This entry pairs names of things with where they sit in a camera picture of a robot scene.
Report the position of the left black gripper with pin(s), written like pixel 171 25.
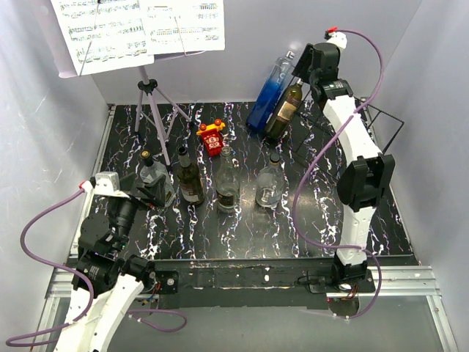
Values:
pixel 154 191

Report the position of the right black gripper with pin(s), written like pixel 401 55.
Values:
pixel 305 58

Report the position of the small clear black-cap bottle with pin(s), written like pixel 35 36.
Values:
pixel 152 170

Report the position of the dark green wine bottle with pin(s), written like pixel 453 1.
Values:
pixel 189 178

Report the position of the green wine bottle silver neck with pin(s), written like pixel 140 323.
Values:
pixel 283 112

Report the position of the tall clear bottle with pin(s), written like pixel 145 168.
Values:
pixel 227 180

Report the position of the clear bottle with blue label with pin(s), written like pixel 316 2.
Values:
pixel 270 183

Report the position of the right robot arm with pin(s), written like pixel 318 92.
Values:
pixel 368 171

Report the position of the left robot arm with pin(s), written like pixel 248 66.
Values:
pixel 105 285

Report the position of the blue glass bottle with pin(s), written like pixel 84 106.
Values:
pixel 270 92

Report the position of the red yellow toy block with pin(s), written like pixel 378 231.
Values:
pixel 211 136

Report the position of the purple music stand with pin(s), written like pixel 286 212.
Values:
pixel 148 88

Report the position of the right sheet music page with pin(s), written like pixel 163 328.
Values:
pixel 184 27

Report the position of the sheet music page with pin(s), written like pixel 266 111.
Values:
pixel 103 35
pixel 184 27

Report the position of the left sheet music page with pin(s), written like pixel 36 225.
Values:
pixel 103 35

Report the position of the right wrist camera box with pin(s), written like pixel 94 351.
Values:
pixel 334 36

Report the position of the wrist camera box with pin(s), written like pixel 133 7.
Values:
pixel 106 183
pixel 334 36

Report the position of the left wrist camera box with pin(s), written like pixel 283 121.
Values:
pixel 106 183

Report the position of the black wire wine rack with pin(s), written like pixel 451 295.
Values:
pixel 309 131

